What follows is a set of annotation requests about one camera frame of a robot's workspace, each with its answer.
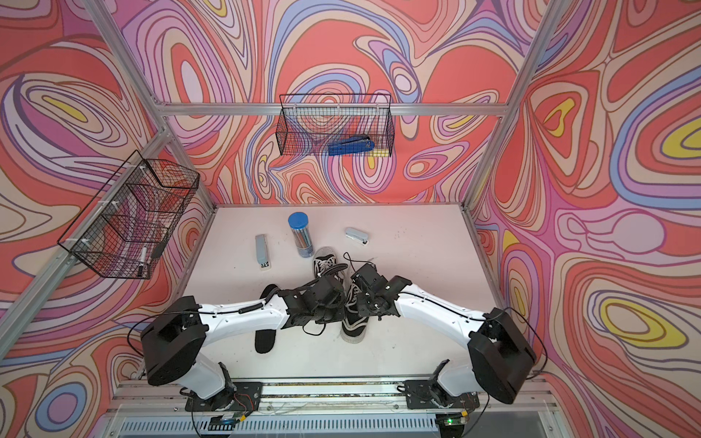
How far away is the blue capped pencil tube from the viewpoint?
0.90 meters

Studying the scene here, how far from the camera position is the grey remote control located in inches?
39.1

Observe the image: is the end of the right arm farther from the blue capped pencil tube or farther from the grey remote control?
the grey remote control

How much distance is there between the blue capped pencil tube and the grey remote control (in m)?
0.13
